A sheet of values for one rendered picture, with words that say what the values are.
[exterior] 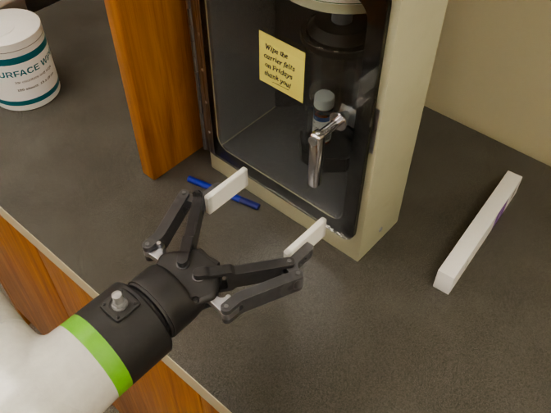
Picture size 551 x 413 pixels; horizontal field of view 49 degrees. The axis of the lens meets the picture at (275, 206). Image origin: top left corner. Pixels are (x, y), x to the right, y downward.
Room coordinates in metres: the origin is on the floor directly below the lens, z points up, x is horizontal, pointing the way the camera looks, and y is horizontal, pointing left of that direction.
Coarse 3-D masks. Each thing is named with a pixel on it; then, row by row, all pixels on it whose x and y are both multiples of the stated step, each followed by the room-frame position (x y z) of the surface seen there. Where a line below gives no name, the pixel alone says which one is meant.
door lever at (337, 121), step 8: (336, 112) 0.58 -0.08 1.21; (336, 120) 0.58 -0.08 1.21; (344, 120) 0.57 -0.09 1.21; (328, 128) 0.56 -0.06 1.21; (336, 128) 0.57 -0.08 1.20; (344, 128) 0.57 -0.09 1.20; (312, 136) 0.55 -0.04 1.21; (320, 136) 0.55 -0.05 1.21; (312, 144) 0.54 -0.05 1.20; (320, 144) 0.54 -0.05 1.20; (312, 152) 0.55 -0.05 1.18; (320, 152) 0.54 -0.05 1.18; (312, 160) 0.55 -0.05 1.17; (320, 160) 0.55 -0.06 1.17; (312, 168) 0.54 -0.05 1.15; (320, 168) 0.55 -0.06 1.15; (312, 176) 0.54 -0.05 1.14; (320, 176) 0.55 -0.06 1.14; (312, 184) 0.54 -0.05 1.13; (320, 184) 0.55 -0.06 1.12
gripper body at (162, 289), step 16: (160, 256) 0.41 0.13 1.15; (176, 256) 0.41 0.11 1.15; (192, 256) 0.41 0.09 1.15; (208, 256) 0.41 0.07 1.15; (144, 272) 0.37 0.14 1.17; (160, 272) 0.37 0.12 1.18; (176, 272) 0.38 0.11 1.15; (192, 272) 0.38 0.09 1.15; (144, 288) 0.35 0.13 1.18; (160, 288) 0.35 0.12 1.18; (176, 288) 0.35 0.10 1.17; (192, 288) 0.36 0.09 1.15; (208, 288) 0.36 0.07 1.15; (160, 304) 0.33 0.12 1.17; (176, 304) 0.34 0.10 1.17; (192, 304) 0.34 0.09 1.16; (208, 304) 0.35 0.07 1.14; (176, 320) 0.32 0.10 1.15; (192, 320) 0.34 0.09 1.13
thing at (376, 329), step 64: (64, 0) 1.35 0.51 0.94; (64, 64) 1.08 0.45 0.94; (0, 128) 0.88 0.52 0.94; (64, 128) 0.88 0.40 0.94; (128, 128) 0.88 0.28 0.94; (448, 128) 0.88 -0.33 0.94; (0, 192) 0.71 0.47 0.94; (64, 192) 0.71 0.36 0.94; (128, 192) 0.71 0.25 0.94; (192, 192) 0.71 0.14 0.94; (448, 192) 0.71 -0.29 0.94; (64, 256) 0.57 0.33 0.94; (128, 256) 0.57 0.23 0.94; (256, 256) 0.57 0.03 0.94; (320, 256) 0.57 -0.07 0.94; (384, 256) 0.57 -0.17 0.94; (512, 256) 0.57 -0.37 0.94; (256, 320) 0.45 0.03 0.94; (320, 320) 0.45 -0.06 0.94; (384, 320) 0.45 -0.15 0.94; (448, 320) 0.45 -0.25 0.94; (512, 320) 0.45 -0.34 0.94; (192, 384) 0.37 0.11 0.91; (256, 384) 0.36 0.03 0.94; (320, 384) 0.36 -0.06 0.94; (384, 384) 0.36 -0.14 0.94; (448, 384) 0.36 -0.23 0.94; (512, 384) 0.36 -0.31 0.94
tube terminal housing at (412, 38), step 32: (416, 0) 0.58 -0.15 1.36; (448, 0) 0.64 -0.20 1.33; (416, 32) 0.59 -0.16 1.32; (384, 64) 0.56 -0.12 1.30; (416, 64) 0.60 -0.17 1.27; (384, 96) 0.56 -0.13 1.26; (416, 96) 0.62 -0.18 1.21; (384, 128) 0.57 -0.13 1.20; (416, 128) 0.63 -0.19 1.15; (384, 160) 0.58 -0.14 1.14; (256, 192) 0.70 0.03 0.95; (384, 192) 0.59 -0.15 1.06; (384, 224) 0.61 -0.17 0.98; (352, 256) 0.57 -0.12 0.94
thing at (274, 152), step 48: (240, 0) 0.69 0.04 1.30; (288, 0) 0.64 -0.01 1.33; (336, 0) 0.60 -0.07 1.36; (384, 0) 0.56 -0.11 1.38; (240, 48) 0.69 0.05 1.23; (336, 48) 0.59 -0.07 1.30; (384, 48) 0.56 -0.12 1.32; (240, 96) 0.70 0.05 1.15; (288, 96) 0.64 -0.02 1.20; (336, 96) 0.59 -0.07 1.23; (240, 144) 0.70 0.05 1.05; (288, 144) 0.64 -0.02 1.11; (336, 144) 0.58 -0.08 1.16; (288, 192) 0.64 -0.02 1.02; (336, 192) 0.58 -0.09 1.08
